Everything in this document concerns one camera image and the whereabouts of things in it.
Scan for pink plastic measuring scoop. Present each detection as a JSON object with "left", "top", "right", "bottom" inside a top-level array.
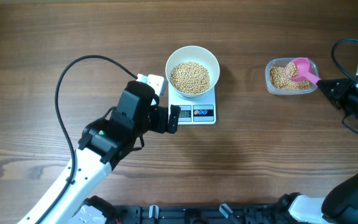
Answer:
[{"left": 288, "top": 57, "right": 320, "bottom": 85}]

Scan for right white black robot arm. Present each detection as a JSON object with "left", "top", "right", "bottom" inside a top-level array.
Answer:
[{"left": 288, "top": 78, "right": 358, "bottom": 223}]

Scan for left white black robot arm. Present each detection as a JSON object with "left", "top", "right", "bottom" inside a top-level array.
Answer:
[{"left": 21, "top": 81, "right": 180, "bottom": 223}]

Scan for white digital kitchen scale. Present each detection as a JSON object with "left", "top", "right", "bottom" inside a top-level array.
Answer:
[{"left": 168, "top": 85, "right": 216, "bottom": 125}]

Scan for soybeans in white bowl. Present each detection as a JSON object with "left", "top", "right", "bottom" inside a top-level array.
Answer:
[{"left": 170, "top": 62, "right": 210, "bottom": 95}]

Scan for white round bowl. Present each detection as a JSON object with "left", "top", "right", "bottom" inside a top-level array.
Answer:
[{"left": 165, "top": 45, "right": 220, "bottom": 98}]

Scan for soybeans in pink scoop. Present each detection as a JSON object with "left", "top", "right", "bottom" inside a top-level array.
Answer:
[{"left": 284, "top": 62, "right": 299, "bottom": 78}]

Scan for pile of soybeans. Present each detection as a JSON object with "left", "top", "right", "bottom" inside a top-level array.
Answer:
[{"left": 269, "top": 67, "right": 310, "bottom": 90}]

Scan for clear plastic container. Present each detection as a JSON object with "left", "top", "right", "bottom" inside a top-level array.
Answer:
[{"left": 265, "top": 57, "right": 318, "bottom": 95}]

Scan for left black camera cable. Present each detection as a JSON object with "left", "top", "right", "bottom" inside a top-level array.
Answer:
[{"left": 34, "top": 54, "right": 139, "bottom": 224}]

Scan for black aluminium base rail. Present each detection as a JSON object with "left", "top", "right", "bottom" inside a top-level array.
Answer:
[{"left": 73, "top": 194, "right": 291, "bottom": 224}]

